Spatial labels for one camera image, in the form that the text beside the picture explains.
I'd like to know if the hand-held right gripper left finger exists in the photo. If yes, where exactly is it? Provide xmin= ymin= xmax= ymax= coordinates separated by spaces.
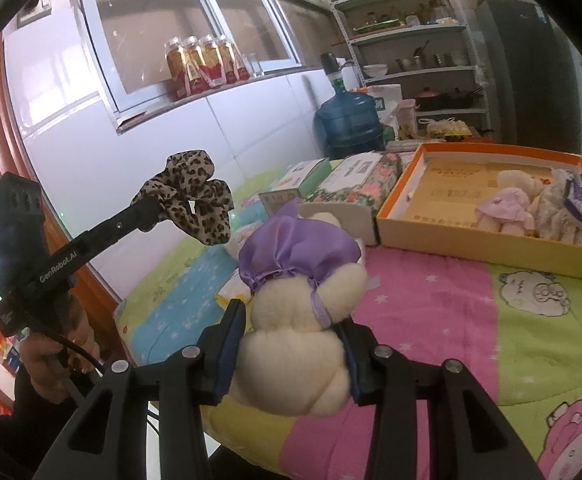
xmin=33 ymin=299 xmax=248 ymax=480

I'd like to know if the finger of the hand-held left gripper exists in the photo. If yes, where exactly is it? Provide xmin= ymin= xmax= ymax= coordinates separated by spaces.
xmin=83 ymin=191 xmax=170 ymax=257

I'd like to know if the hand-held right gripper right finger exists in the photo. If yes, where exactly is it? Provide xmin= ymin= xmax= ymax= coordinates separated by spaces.
xmin=333 ymin=321 xmax=546 ymax=480

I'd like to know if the leopard print scrunchie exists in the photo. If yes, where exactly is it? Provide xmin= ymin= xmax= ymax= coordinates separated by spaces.
xmin=138 ymin=150 xmax=236 ymax=247

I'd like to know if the cream plush bear purple cap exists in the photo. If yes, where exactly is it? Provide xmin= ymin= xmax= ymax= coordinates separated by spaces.
xmin=228 ymin=200 xmax=372 ymax=418

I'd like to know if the orange cardboard box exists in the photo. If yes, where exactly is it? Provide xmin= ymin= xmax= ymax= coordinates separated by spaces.
xmin=376 ymin=142 xmax=582 ymax=283

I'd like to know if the cream plush bear pink dress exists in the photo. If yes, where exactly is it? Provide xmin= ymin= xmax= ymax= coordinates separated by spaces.
xmin=476 ymin=170 xmax=546 ymax=236

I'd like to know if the white floral scrunchie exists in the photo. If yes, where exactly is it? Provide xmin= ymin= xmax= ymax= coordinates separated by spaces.
xmin=531 ymin=170 xmax=582 ymax=248

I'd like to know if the person's left hand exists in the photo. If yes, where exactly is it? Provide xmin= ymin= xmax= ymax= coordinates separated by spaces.
xmin=18 ymin=287 xmax=102 ymax=403

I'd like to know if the colourful printed blanket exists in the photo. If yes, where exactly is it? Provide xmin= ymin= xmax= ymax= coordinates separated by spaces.
xmin=113 ymin=157 xmax=582 ymax=480

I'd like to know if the green white tissue box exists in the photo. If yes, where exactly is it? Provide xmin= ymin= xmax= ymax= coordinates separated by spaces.
xmin=271 ymin=157 xmax=332 ymax=201

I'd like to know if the floral tissue pack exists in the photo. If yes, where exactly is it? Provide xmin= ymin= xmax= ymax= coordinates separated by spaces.
xmin=296 ymin=152 xmax=404 ymax=247

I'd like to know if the clear drinking glass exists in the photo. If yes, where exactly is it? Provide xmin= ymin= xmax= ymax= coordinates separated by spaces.
xmin=243 ymin=52 xmax=266 ymax=78

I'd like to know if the blue water jug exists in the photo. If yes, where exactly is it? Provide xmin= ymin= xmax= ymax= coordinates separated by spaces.
xmin=313 ymin=87 xmax=386 ymax=161

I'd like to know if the egg tray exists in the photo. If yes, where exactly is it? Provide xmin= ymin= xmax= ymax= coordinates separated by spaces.
xmin=418 ymin=116 xmax=472 ymax=141

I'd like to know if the white plastic bucket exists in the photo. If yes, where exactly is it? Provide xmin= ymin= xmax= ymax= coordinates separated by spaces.
xmin=395 ymin=99 xmax=418 ymax=137

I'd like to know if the black water pump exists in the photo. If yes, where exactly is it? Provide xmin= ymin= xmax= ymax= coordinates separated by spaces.
xmin=319 ymin=52 xmax=356 ymax=93

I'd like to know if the white green flour bag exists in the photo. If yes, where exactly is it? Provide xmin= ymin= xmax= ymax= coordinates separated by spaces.
xmin=368 ymin=82 xmax=404 ymax=128

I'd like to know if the red clay pot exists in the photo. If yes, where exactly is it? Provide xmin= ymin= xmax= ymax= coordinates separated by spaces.
xmin=416 ymin=87 xmax=442 ymax=111

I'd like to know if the black pan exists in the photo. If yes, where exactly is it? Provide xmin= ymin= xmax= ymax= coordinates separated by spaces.
xmin=441 ymin=87 xmax=484 ymax=110

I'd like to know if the metal shelf rack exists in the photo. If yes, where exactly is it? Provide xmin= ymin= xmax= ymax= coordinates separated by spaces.
xmin=328 ymin=0 xmax=494 ymax=143

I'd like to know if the dark grey refrigerator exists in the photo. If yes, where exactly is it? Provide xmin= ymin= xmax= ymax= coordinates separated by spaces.
xmin=473 ymin=0 xmax=582 ymax=151

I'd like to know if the black cable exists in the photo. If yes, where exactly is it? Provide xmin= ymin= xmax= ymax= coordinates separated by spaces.
xmin=41 ymin=322 xmax=162 ymax=441

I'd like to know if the metal window frame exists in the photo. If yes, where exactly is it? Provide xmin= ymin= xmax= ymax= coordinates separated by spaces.
xmin=73 ymin=0 xmax=304 ymax=116

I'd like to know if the grey wall switch box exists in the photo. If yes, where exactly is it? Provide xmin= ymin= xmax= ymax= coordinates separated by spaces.
xmin=18 ymin=0 xmax=54 ymax=28

